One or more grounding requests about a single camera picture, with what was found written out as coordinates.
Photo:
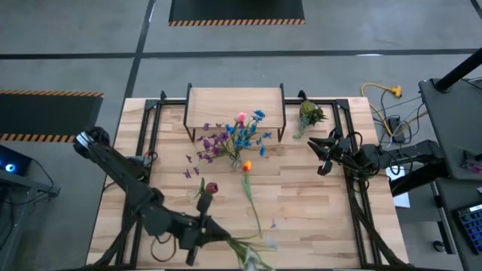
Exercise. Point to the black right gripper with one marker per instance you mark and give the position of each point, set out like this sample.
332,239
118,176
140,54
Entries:
341,150

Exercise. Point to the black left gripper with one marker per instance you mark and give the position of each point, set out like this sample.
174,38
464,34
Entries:
194,231

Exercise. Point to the white artificial flower bunch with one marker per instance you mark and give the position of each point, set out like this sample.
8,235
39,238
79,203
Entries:
244,252

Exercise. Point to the slim clear glass vase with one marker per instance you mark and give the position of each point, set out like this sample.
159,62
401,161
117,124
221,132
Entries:
192,196

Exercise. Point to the dark red artificial tulip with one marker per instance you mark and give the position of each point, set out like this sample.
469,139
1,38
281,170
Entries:
212,187

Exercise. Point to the round clear glass vase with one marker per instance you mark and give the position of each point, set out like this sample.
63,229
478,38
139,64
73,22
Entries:
236,162

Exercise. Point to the orange artificial tulip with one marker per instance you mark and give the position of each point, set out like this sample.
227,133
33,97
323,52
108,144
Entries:
246,165

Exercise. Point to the blue artificial flower bunch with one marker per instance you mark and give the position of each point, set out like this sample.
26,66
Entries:
241,143

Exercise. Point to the pink artificial tulip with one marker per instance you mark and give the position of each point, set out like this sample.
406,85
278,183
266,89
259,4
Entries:
241,117

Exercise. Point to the purple artificial flower bunch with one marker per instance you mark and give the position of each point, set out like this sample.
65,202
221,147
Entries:
206,143

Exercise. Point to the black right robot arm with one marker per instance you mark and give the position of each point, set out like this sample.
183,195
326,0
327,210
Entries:
410,152

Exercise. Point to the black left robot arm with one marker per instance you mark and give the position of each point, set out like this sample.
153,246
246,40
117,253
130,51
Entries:
120,169

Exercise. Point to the wooden shelf with black legs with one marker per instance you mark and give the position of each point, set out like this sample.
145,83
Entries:
226,103

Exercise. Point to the potted green succulent plant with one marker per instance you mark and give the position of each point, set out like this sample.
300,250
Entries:
309,111

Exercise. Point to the black power strip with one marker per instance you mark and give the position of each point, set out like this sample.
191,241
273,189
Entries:
396,128

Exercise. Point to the white paper sheet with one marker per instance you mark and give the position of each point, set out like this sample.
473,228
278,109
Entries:
403,199

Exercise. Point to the black support beam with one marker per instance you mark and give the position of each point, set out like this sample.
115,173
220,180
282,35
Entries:
414,180

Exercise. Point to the dark grey desk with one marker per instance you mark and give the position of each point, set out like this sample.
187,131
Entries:
452,195

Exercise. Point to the small purple flower item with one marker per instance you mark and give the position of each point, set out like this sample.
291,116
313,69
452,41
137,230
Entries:
472,165

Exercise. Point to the black pole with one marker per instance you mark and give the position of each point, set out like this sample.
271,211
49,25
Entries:
459,71

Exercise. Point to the black hazard-striped floor mat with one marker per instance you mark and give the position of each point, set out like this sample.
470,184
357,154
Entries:
45,114
237,9

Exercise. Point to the black backlit keyboard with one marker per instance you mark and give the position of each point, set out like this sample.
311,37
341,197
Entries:
472,226

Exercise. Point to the grey equipment cart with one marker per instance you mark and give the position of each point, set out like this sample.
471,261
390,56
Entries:
22,218

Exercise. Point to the black device with blue light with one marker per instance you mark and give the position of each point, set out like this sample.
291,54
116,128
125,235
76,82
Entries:
11,167

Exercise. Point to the black aluminium table frame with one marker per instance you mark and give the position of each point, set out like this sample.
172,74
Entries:
331,101

